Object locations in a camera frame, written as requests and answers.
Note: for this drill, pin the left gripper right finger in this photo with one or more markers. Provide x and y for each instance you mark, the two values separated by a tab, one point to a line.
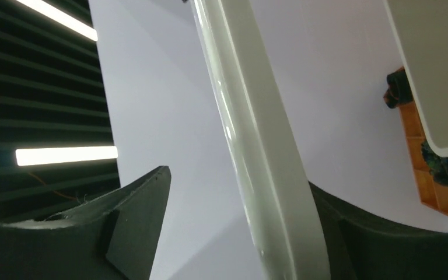
362	245

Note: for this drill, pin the white plastic bin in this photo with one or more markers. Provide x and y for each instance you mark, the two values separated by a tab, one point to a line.
421	32

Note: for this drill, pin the wooden compartment tray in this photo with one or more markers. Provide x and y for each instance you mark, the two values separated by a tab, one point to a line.
431	194

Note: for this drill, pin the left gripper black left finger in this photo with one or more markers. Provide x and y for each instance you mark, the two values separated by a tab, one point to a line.
114	236

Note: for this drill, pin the white bin lid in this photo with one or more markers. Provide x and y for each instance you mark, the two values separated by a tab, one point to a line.
282	216

